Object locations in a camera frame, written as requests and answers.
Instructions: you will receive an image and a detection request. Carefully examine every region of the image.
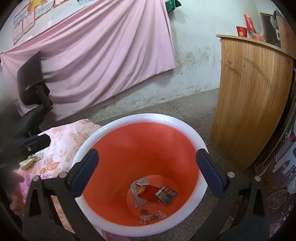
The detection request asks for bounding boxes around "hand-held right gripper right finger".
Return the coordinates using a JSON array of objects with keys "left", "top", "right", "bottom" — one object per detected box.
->
[{"left": 196, "top": 148, "right": 271, "bottom": 241}]

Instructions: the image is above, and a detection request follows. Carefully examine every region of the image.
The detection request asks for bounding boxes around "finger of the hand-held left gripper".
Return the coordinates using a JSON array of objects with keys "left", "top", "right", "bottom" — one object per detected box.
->
[{"left": 14, "top": 134, "right": 51, "bottom": 160}]

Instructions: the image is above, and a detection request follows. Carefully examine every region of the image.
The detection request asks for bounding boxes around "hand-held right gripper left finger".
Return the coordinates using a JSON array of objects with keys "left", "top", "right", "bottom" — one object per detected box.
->
[{"left": 22, "top": 149, "right": 104, "bottom": 241}]

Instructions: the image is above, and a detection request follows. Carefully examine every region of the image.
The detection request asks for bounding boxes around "colourful printed packet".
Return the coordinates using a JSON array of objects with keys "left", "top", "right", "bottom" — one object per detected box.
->
[{"left": 155, "top": 185, "right": 178, "bottom": 205}]

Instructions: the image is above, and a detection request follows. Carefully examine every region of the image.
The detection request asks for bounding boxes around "grey wrapper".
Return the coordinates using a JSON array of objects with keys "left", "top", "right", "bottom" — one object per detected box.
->
[{"left": 130, "top": 177, "right": 151, "bottom": 208}]

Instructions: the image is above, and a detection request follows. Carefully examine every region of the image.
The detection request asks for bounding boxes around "orange bin with white rim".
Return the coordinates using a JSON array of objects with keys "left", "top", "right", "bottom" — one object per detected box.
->
[{"left": 70, "top": 113, "right": 210, "bottom": 238}]

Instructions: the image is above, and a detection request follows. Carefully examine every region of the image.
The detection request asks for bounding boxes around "red wrapper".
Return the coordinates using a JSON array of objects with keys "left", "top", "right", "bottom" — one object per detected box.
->
[{"left": 138, "top": 184, "right": 160, "bottom": 201}]

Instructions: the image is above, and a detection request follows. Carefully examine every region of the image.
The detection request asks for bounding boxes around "white paper strip wrapper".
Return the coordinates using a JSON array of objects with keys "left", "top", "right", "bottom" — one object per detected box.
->
[{"left": 140, "top": 211, "right": 167, "bottom": 225}]

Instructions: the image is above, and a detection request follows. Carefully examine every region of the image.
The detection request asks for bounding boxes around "person's left hand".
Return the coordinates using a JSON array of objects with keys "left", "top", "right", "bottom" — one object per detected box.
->
[{"left": 10, "top": 170, "right": 25, "bottom": 216}]

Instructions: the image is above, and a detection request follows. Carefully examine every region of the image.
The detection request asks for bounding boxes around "floral pink blanket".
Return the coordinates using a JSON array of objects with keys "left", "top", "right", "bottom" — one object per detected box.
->
[{"left": 14, "top": 119, "right": 103, "bottom": 241}]

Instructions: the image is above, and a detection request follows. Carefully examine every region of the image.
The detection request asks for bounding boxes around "black mesh office chair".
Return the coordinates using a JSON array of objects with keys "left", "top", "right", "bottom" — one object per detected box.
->
[{"left": 9, "top": 50, "right": 53, "bottom": 139}]

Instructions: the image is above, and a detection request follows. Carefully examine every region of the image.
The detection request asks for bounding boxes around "wooden cabinet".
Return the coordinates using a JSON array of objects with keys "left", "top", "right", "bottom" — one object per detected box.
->
[{"left": 209, "top": 34, "right": 294, "bottom": 172}]

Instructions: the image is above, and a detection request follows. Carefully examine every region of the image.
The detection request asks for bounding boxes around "pink hanging sheet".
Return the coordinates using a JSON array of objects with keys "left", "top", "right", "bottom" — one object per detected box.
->
[{"left": 0, "top": 0, "right": 177, "bottom": 122}]

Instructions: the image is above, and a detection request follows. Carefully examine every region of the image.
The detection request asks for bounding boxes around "red packet on counter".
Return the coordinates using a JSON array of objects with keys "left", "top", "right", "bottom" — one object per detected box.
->
[{"left": 244, "top": 14, "right": 256, "bottom": 32}]

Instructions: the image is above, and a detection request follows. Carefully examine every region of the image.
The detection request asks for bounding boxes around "light wooden board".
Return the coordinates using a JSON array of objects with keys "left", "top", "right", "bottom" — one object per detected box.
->
[{"left": 276, "top": 16, "right": 296, "bottom": 56}]

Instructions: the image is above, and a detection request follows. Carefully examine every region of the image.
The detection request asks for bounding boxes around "group of wall certificates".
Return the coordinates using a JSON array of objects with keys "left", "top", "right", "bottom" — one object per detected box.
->
[{"left": 13, "top": 0, "right": 78, "bottom": 45}]

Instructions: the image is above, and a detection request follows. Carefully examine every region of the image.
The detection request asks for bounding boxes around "dark picture frame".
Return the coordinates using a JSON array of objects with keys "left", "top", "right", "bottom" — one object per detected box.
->
[{"left": 259, "top": 12, "right": 278, "bottom": 43}]

